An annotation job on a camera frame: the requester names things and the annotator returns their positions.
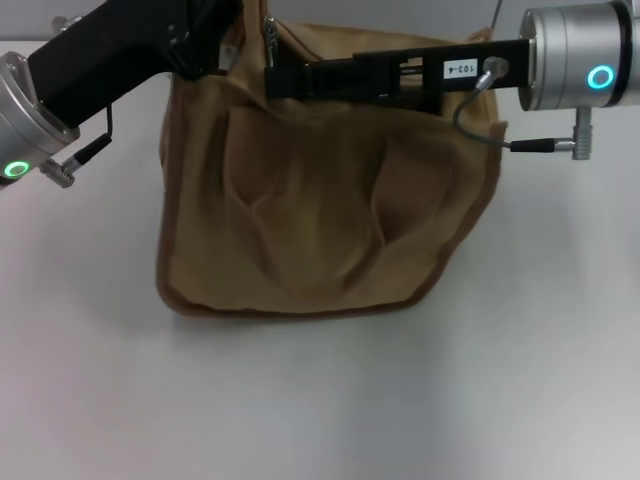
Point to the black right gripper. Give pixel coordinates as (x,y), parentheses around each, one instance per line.
(460,70)

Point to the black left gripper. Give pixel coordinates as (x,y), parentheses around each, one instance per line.
(110,60)

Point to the silver zipper pull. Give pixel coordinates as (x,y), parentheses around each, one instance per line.
(270,40)

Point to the khaki fabric food bag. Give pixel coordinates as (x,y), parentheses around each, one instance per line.
(325,210)

